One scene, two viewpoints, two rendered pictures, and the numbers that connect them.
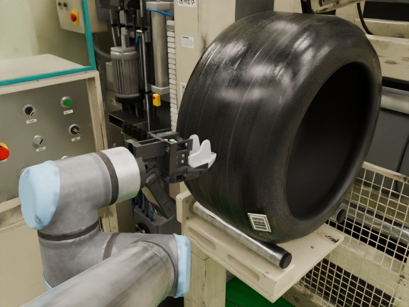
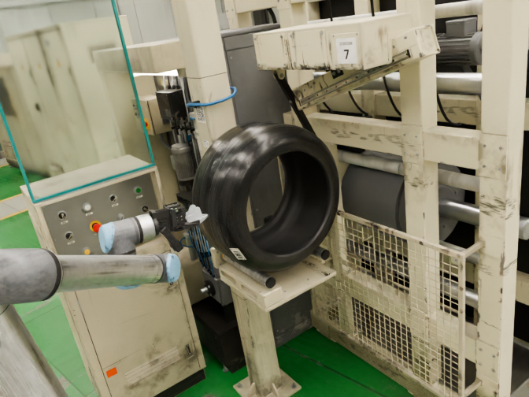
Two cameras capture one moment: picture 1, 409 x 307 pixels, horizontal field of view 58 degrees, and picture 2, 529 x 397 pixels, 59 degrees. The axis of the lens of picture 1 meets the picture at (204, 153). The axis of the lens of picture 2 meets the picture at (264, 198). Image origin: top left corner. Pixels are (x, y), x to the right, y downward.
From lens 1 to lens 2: 1.01 m
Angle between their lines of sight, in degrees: 12
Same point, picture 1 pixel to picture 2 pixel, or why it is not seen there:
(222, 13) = (224, 124)
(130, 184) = (149, 231)
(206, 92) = (201, 179)
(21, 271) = (115, 310)
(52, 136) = (129, 214)
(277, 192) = (244, 234)
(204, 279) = (247, 317)
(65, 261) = not seen: hidden behind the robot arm
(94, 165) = (130, 222)
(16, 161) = not seen: hidden behind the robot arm
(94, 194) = (131, 235)
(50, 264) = not seen: hidden behind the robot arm
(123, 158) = (146, 219)
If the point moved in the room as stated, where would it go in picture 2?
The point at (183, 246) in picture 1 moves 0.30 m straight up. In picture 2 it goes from (170, 257) to (146, 165)
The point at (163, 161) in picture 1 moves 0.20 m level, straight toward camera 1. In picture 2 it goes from (170, 220) to (157, 246)
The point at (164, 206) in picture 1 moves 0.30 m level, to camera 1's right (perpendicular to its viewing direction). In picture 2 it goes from (174, 244) to (259, 238)
